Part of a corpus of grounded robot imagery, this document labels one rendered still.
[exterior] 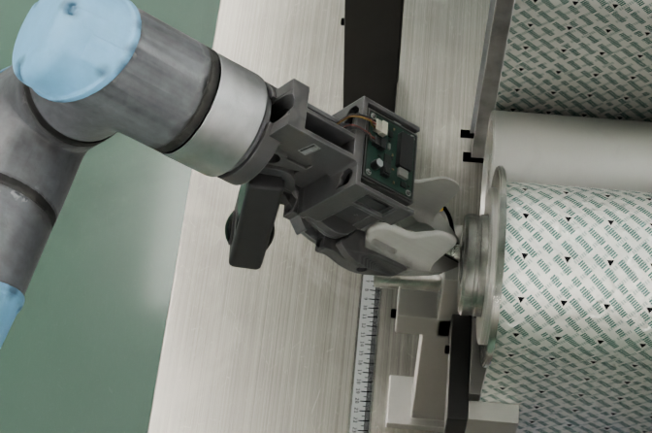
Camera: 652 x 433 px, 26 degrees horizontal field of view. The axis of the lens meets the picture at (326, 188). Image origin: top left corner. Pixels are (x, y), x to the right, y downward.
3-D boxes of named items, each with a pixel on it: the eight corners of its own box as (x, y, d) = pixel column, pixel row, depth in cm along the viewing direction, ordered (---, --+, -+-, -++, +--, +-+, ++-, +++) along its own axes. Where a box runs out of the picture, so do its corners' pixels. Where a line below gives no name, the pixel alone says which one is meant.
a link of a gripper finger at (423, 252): (498, 279, 100) (403, 223, 96) (440, 304, 104) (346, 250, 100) (501, 242, 102) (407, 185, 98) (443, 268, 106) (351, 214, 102)
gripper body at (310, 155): (421, 222, 95) (280, 149, 88) (339, 262, 100) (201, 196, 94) (427, 127, 99) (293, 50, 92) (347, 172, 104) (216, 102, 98)
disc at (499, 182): (482, 229, 114) (502, 125, 101) (488, 230, 113) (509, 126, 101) (475, 400, 106) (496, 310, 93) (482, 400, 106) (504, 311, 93)
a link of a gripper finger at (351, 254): (404, 286, 100) (309, 234, 96) (390, 293, 101) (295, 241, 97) (411, 231, 103) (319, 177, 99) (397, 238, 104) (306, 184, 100)
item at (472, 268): (457, 331, 101) (456, 291, 108) (485, 334, 101) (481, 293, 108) (467, 233, 99) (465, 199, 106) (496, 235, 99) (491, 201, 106)
